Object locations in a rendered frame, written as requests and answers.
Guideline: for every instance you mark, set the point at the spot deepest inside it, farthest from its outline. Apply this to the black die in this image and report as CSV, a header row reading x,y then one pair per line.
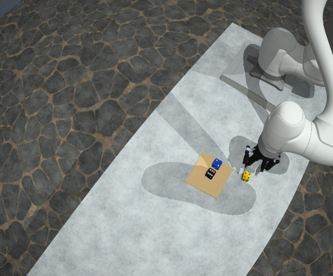
x,y
210,173

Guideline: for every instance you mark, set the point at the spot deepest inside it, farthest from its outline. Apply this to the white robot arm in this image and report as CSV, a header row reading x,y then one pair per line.
x,y
286,128

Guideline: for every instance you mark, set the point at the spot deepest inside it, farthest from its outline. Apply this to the blue die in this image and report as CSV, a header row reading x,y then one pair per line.
x,y
217,164

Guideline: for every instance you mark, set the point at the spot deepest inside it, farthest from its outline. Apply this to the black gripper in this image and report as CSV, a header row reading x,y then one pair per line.
x,y
255,157

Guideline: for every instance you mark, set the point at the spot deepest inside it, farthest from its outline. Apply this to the yellow die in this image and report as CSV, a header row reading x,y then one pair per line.
x,y
246,176

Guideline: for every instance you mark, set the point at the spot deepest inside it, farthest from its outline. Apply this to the tan mat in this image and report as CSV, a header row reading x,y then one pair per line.
x,y
198,179

